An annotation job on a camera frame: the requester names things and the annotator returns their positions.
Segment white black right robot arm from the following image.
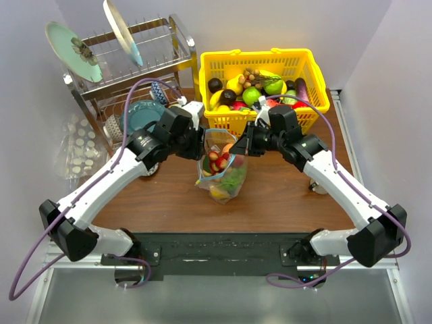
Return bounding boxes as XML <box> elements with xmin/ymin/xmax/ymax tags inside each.
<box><xmin>229</xmin><ymin>105</ymin><xmax>407</xmax><ymax>267</ymax></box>

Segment beige blue-edged plate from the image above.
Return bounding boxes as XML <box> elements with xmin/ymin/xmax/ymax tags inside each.
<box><xmin>103</xmin><ymin>0</ymin><xmax>143</xmax><ymax>67</ymax></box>

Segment polka dot plastic bag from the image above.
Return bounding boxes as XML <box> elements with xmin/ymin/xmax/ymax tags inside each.
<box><xmin>54</xmin><ymin>113</ymin><xmax>109</xmax><ymax>192</ymax></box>

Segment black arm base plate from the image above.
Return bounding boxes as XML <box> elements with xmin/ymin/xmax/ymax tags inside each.
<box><xmin>135</xmin><ymin>233</ymin><xmax>340</xmax><ymax>281</ymax></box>

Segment black white floral bowl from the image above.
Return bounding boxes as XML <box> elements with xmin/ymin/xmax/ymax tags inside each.
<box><xmin>141</xmin><ymin>163</ymin><xmax>159</xmax><ymax>177</ymax></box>

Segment yellow pear toy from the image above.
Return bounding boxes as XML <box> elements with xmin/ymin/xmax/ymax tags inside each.
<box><xmin>225</xmin><ymin>74</ymin><xmax>244</xmax><ymax>96</ymax></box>

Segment teal scalloped plate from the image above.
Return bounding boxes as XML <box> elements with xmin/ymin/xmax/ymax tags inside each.
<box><xmin>126</xmin><ymin>100</ymin><xmax>165</xmax><ymax>135</ymax></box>

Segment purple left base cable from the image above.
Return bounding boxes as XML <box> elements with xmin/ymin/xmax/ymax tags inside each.
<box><xmin>107</xmin><ymin>252</ymin><xmax>152</xmax><ymax>290</ymax></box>

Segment red pepper toy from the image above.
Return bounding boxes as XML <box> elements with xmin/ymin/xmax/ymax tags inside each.
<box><xmin>292</xmin><ymin>102</ymin><xmax>308</xmax><ymax>109</ymax></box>

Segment dark avocado toy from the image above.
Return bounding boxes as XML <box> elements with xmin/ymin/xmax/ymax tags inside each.
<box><xmin>219</xmin><ymin>89</ymin><xmax>237</xmax><ymax>106</ymax></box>
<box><xmin>207</xmin><ymin>78</ymin><xmax>223</xmax><ymax>94</ymax></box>

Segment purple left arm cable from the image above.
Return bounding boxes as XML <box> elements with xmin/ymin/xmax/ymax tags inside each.
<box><xmin>8</xmin><ymin>78</ymin><xmax>186</xmax><ymax>301</ymax></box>

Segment mint green flower plate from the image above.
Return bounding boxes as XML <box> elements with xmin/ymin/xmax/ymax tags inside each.
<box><xmin>45</xmin><ymin>22</ymin><xmax>103</xmax><ymax>83</ymax></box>

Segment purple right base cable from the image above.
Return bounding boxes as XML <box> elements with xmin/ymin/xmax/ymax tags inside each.
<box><xmin>265</xmin><ymin>256</ymin><xmax>355</xmax><ymax>288</ymax></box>

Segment green grape bunch toy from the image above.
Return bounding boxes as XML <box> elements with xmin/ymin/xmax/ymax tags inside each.
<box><xmin>219</xmin><ymin>167</ymin><xmax>247</xmax><ymax>197</ymax></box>

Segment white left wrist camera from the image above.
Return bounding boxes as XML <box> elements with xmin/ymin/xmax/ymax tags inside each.
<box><xmin>177</xmin><ymin>96</ymin><xmax>205</xmax><ymax>130</ymax></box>

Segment blue zigzag bowl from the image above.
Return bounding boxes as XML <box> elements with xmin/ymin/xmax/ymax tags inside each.
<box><xmin>149</xmin><ymin>81</ymin><xmax>169</xmax><ymax>106</ymax></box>

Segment green apple toy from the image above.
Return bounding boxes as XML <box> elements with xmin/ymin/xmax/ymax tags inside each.
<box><xmin>264</xmin><ymin>76</ymin><xmax>286</xmax><ymax>95</ymax></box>
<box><xmin>242</xmin><ymin>86</ymin><xmax>262</xmax><ymax>106</ymax></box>

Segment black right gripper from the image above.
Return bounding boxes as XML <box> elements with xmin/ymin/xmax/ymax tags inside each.
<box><xmin>229</xmin><ymin>121</ymin><xmax>284</xmax><ymax>157</ymax></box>

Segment brown grape bunch toy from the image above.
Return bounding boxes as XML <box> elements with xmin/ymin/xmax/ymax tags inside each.
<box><xmin>239</xmin><ymin>67</ymin><xmax>266</xmax><ymax>89</ymax></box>

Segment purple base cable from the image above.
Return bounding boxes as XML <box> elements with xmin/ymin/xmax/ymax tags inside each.
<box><xmin>107</xmin><ymin>252</ymin><xmax>152</xmax><ymax>290</ymax></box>
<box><xmin>265</xmin><ymin>256</ymin><xmax>355</xmax><ymax>288</ymax></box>

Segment cream ceramic mug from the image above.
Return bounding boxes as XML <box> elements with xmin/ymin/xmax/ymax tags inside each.
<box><xmin>308</xmin><ymin>179</ymin><xmax>327</xmax><ymax>195</ymax></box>

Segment yellow plastic basket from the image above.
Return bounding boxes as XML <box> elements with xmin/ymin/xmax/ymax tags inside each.
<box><xmin>199</xmin><ymin>48</ymin><xmax>330</xmax><ymax>136</ymax></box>

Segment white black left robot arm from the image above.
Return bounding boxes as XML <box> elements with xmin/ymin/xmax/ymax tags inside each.
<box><xmin>39</xmin><ymin>101</ymin><xmax>205</xmax><ymax>265</ymax></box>

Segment purple eggplant toy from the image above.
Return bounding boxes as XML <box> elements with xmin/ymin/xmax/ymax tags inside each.
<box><xmin>294</xmin><ymin>78</ymin><xmax>309</xmax><ymax>102</ymax></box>

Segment yellow bell pepper toy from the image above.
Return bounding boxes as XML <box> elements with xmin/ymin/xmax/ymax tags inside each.
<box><xmin>210</xmin><ymin>186</ymin><xmax>230</xmax><ymax>200</ymax></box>

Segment red yellow apple toy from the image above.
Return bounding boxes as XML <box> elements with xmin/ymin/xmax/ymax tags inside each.
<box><xmin>232</xmin><ymin>155</ymin><xmax>246</xmax><ymax>168</ymax></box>

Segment yellow banana toy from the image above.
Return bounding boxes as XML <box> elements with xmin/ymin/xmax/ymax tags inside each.
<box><xmin>209</xmin><ymin>90</ymin><xmax>223</xmax><ymax>111</ymax></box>

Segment steel two-tier dish rack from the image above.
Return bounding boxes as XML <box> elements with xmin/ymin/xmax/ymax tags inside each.
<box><xmin>63</xmin><ymin>14</ymin><xmax>202</xmax><ymax>155</ymax></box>

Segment clear zip bag blue seal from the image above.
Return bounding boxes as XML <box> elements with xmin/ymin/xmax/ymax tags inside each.
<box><xmin>195</xmin><ymin>128</ymin><xmax>248</xmax><ymax>204</ymax></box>

